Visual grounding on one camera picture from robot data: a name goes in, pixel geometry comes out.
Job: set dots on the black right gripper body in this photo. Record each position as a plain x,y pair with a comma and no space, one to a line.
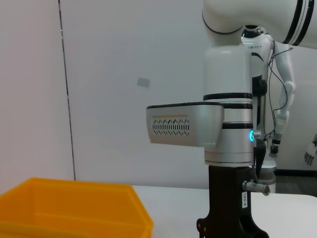
227,198

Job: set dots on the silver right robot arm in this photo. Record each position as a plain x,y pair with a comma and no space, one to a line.
227,74

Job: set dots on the white and black flat device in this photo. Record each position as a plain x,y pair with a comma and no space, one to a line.
198,124

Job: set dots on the white grey humanoid robot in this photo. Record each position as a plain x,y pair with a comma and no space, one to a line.
310,151

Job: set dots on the yellow plastic bin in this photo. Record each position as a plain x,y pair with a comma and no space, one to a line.
74,200

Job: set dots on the grey wall label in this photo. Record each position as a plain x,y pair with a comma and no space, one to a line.
144,82

